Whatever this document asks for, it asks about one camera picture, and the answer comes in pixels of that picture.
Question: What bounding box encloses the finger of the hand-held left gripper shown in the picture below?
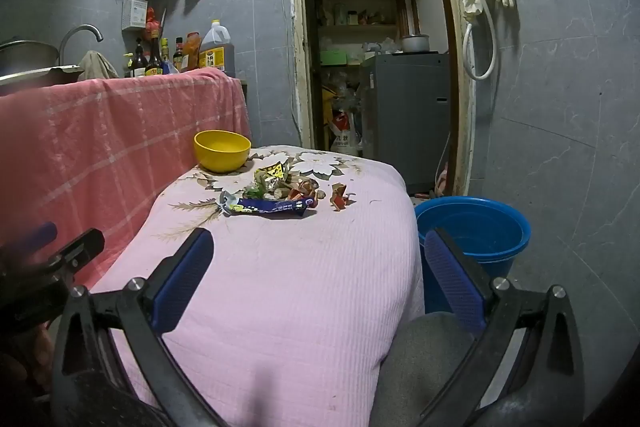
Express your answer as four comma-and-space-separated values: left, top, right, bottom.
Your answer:
46, 228, 106, 280
0, 221, 58, 260

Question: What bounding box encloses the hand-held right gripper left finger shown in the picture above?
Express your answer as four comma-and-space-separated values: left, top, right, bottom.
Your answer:
50, 228, 226, 427

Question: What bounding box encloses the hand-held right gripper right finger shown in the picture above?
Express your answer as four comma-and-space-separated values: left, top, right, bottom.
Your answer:
417, 227, 586, 427

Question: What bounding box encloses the blue plastic bucket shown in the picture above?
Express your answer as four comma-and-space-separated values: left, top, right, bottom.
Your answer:
414, 196, 532, 314

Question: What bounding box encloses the blue snack wrapper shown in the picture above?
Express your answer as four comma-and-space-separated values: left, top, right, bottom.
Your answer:
219, 191, 319, 219

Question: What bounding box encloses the small red wrapper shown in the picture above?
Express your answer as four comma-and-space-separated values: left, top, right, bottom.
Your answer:
331, 183, 357, 210

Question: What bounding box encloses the yellow snack wrapper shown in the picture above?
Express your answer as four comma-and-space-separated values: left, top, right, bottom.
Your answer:
254, 161, 292, 188

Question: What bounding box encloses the orange torn wrapper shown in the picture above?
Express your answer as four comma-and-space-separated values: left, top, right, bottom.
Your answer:
287, 177, 321, 202

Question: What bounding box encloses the person's left hand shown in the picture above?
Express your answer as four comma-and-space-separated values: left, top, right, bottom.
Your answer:
0, 331, 52, 397

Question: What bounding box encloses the pink checked cloth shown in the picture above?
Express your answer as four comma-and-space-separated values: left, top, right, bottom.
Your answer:
0, 67, 252, 288

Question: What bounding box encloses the pink floral blanket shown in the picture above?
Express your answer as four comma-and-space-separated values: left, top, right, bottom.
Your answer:
90, 146, 426, 427

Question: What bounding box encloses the yellow bowl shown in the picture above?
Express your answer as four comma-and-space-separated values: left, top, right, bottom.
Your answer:
194, 130, 252, 174

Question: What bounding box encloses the grey cabinet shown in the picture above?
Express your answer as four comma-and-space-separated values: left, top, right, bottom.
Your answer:
361, 52, 451, 192

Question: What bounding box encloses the red white bottle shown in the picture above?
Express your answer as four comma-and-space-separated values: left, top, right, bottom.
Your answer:
330, 107, 363, 156

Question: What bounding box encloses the metal pot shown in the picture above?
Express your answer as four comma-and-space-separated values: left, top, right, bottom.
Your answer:
0, 38, 61, 78

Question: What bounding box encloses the beige rag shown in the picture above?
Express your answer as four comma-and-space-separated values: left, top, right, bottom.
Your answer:
77, 50, 119, 80

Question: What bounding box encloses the short dark sauce bottle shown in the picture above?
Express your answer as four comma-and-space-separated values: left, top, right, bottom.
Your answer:
130, 38, 148, 78

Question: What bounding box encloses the metal faucet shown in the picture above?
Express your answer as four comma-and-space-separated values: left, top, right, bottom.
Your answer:
59, 24, 105, 66

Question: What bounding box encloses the large cooking oil bottle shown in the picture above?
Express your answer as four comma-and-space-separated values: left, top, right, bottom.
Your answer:
198, 20, 236, 78

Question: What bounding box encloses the red net bag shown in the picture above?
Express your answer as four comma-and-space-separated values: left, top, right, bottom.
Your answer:
145, 7, 163, 40

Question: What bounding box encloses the white pot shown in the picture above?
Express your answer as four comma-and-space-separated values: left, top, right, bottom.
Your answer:
400, 34, 431, 54

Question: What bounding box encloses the white utensil holder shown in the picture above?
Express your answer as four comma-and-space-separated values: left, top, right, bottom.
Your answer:
121, 0, 147, 32

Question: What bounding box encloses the wooden shelf unit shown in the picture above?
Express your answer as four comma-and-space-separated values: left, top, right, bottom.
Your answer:
310, 0, 407, 68

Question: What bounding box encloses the white hose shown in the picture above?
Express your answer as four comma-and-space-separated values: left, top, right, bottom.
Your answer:
462, 0, 498, 81

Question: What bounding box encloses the cream door frame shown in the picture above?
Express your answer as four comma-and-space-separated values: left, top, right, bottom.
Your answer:
286, 0, 476, 198

